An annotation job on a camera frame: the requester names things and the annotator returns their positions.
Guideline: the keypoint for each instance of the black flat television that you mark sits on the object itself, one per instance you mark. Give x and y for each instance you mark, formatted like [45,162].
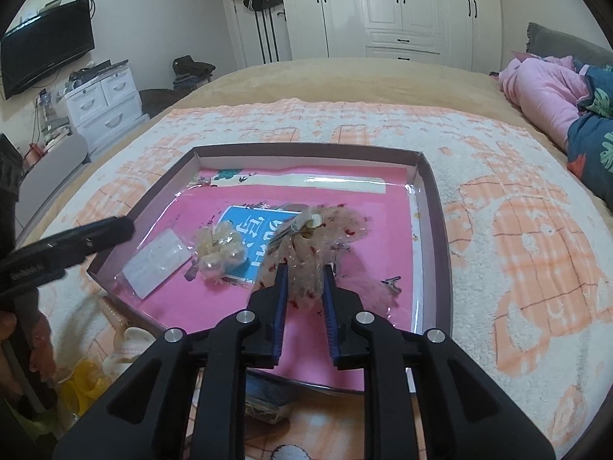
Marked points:
[43,48]

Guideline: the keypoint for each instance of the dark clothes pile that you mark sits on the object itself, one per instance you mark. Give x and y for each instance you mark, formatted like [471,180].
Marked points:
[191,72]

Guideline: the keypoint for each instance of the person's left hand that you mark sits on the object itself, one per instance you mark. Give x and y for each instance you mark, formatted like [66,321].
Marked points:
[42,345]

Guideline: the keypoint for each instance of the orange and white plaid blanket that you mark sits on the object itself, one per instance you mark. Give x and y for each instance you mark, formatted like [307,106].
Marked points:
[503,249]

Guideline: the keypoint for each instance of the white door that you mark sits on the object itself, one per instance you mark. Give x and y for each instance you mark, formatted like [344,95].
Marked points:
[249,38]

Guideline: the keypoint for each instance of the white drawer cabinet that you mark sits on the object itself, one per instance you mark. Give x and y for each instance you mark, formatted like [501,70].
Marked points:
[105,105]

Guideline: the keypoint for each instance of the brown cloth heap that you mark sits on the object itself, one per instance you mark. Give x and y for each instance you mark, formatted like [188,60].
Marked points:
[155,103]

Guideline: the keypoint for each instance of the pink padded clothing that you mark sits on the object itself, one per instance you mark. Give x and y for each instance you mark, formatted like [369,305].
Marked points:
[541,96]

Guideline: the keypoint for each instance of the grey pillow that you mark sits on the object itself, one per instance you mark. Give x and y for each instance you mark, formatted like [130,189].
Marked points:
[560,43]

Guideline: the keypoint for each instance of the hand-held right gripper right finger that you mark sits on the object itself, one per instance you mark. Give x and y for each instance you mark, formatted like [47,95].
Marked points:
[330,318]

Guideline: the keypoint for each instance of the blue floral quilt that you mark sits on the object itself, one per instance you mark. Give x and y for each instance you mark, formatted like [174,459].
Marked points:
[591,148]

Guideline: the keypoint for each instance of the small metal alligator clip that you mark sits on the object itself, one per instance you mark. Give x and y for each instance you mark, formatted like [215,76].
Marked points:
[391,283]

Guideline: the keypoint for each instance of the beige bed cover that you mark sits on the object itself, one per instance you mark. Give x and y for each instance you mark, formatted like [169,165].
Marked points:
[335,76]

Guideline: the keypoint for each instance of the dark electronic box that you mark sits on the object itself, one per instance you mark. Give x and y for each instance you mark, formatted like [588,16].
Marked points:
[98,69]

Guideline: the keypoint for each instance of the grey rounded chair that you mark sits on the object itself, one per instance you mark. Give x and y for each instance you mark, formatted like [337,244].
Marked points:
[60,153]

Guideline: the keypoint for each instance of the white wardrobe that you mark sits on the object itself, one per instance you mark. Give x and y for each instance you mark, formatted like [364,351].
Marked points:
[383,5]

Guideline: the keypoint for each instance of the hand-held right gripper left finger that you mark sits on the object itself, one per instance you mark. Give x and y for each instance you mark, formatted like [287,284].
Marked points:
[279,311]

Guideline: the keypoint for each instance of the cream hair clip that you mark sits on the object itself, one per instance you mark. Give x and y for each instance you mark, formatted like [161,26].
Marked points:
[131,345]

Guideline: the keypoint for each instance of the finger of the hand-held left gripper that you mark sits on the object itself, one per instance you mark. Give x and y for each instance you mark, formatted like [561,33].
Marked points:
[96,234]

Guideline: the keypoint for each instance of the clear plastic card packet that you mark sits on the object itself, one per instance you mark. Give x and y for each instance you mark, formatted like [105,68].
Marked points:
[153,263]

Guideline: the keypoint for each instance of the cardboard box with pink lining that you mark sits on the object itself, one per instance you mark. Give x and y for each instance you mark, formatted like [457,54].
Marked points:
[368,235]

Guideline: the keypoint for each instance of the clear beige claw clip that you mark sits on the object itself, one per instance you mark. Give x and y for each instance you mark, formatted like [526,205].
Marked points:
[220,254]

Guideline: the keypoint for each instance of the blue card packet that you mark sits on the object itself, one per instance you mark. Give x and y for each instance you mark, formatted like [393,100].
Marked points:
[268,393]

